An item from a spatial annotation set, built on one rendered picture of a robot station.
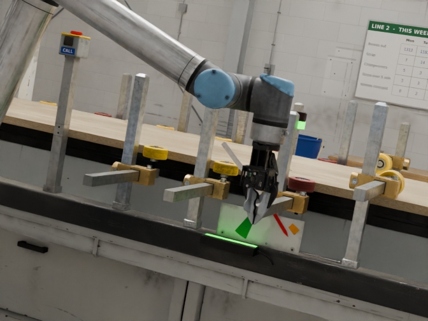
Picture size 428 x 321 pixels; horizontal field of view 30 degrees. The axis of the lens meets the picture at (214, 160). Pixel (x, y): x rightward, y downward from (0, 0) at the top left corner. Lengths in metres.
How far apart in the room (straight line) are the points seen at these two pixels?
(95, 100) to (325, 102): 3.32
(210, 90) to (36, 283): 1.42
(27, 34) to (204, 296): 1.11
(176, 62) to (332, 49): 7.98
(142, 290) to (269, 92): 1.11
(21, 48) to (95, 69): 9.14
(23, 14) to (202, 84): 0.56
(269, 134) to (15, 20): 0.72
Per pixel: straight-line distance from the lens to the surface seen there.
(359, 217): 2.30
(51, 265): 3.01
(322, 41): 9.87
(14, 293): 3.12
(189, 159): 2.61
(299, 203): 2.33
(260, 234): 2.37
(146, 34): 1.91
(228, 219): 2.40
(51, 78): 11.72
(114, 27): 1.93
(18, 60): 2.18
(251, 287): 2.44
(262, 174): 1.97
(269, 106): 1.97
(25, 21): 2.16
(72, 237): 2.68
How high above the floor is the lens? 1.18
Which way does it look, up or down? 6 degrees down
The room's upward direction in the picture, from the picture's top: 10 degrees clockwise
